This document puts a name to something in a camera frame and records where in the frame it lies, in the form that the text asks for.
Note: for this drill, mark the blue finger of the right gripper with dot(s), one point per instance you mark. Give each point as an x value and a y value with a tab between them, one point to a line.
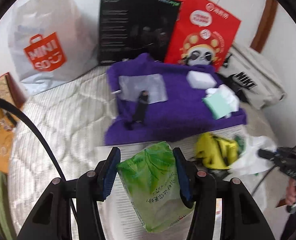
286	151

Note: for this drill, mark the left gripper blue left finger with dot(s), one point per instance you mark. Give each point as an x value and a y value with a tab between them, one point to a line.
108	172

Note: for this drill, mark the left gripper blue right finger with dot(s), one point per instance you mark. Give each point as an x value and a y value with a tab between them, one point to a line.
184	177

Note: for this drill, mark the green tissue pack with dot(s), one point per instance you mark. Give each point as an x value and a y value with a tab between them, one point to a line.
151	182

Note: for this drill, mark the white paper towel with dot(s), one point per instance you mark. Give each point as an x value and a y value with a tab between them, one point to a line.
249	161

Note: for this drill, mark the yellow mesh pouch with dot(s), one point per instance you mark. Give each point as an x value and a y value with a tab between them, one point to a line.
216	153

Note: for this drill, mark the green wet wipe packet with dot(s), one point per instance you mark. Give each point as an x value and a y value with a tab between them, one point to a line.
241	144

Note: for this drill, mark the white mesh drawstring pouch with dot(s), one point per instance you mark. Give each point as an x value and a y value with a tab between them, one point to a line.
132	86

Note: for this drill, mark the white sponge block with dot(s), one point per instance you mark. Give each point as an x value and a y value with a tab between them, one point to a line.
200	80

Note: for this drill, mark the person's right hand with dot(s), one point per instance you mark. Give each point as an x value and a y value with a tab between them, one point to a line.
290	198

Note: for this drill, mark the purple towel tray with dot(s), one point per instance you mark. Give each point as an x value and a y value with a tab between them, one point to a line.
182	115

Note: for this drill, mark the striped quilt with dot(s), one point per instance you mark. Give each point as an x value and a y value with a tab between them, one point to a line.
73	118

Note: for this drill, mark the white Nike waist bag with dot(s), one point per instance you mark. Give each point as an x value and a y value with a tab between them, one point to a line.
251	76

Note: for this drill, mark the wooden side shelf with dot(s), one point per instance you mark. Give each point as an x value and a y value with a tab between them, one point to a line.
7	123

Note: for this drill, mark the patterned book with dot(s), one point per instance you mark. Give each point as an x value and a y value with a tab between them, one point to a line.
10	91

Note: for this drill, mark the black headset box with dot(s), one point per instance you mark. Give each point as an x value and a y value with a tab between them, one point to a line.
128	28

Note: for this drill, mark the white Miniso plastic bag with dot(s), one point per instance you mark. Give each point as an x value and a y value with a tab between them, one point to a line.
49	43

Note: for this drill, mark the red panda paper bag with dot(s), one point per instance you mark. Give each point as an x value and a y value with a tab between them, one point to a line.
202	35

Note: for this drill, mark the brown wooden door frame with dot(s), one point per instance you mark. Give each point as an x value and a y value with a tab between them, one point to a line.
265	25

